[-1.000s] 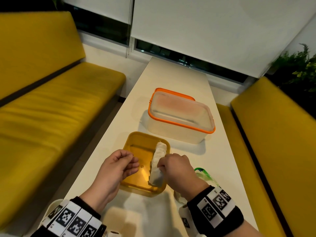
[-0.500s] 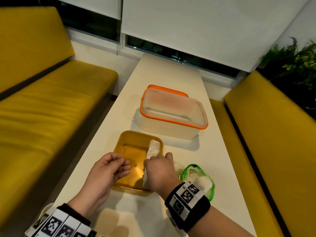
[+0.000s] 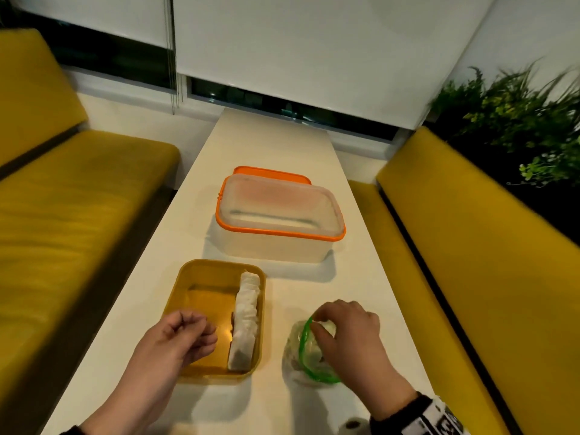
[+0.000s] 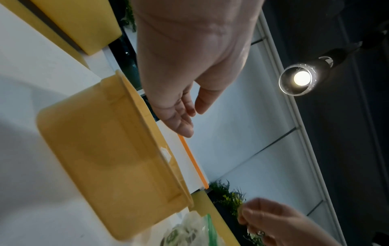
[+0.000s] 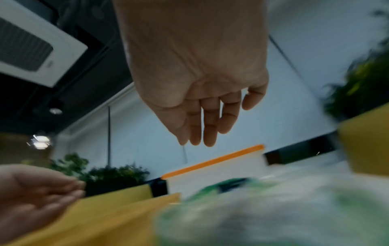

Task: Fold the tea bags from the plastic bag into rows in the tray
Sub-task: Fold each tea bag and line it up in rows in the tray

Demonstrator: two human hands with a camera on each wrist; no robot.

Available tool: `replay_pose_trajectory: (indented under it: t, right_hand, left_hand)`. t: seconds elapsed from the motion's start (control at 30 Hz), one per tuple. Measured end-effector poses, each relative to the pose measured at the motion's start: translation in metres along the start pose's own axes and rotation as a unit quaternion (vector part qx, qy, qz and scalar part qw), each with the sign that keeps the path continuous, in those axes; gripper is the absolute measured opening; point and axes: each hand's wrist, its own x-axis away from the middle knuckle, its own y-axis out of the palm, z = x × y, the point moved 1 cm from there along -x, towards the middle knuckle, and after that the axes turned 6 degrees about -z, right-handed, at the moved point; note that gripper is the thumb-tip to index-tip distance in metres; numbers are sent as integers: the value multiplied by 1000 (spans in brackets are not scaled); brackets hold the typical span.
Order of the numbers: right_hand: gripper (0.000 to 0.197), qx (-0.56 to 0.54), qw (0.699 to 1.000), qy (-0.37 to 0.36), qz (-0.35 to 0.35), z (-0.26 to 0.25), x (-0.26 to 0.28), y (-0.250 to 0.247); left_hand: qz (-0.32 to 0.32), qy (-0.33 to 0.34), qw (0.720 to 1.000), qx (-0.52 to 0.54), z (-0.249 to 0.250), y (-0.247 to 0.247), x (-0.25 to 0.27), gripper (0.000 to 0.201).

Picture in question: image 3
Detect person's left hand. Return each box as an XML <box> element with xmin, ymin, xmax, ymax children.
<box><xmin>129</xmin><ymin>310</ymin><xmax>219</xmax><ymax>395</ymax></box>

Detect person's right hand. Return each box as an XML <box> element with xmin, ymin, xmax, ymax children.
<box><xmin>310</xmin><ymin>299</ymin><xmax>417</xmax><ymax>422</ymax></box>

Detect clear plastic bag green zip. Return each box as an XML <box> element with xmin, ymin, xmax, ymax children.
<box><xmin>283</xmin><ymin>314</ymin><xmax>343</xmax><ymax>385</ymax></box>

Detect translucent yellow tray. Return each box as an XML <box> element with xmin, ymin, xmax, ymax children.
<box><xmin>162</xmin><ymin>259</ymin><xmax>267</xmax><ymax>385</ymax></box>

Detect group of white tea bags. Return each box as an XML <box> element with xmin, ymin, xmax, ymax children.
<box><xmin>226</xmin><ymin>271</ymin><xmax>262</xmax><ymax>373</ymax></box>

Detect person's left forearm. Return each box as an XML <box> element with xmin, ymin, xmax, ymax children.
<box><xmin>79</xmin><ymin>366</ymin><xmax>182</xmax><ymax>435</ymax></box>

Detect black right wrist marker band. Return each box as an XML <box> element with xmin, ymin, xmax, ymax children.
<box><xmin>369</xmin><ymin>393</ymin><xmax>470</xmax><ymax>435</ymax></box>

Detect clear container orange rim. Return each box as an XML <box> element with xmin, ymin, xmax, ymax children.
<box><xmin>215</xmin><ymin>173</ymin><xmax>347</xmax><ymax>264</ymax></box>

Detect orange container lid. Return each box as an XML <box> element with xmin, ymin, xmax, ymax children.
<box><xmin>232</xmin><ymin>166</ymin><xmax>312</xmax><ymax>185</ymax></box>

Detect dark window pane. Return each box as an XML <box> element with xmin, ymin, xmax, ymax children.
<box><xmin>0</xmin><ymin>8</ymin><xmax>178</xmax><ymax>91</ymax></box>
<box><xmin>188</xmin><ymin>76</ymin><xmax>402</xmax><ymax>142</ymax></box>

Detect green artificial plants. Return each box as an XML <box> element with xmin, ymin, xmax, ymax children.
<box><xmin>428</xmin><ymin>60</ymin><xmax>580</xmax><ymax>186</ymax></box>

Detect white roller blind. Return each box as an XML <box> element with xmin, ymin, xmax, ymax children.
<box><xmin>172</xmin><ymin>0</ymin><xmax>499</xmax><ymax>131</ymax></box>
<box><xmin>8</xmin><ymin>0</ymin><xmax>175</xmax><ymax>50</ymax></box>
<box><xmin>448</xmin><ymin>0</ymin><xmax>580</xmax><ymax>100</ymax></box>

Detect blind pull cord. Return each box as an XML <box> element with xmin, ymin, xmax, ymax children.
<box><xmin>167</xmin><ymin>0</ymin><xmax>180</xmax><ymax>115</ymax></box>

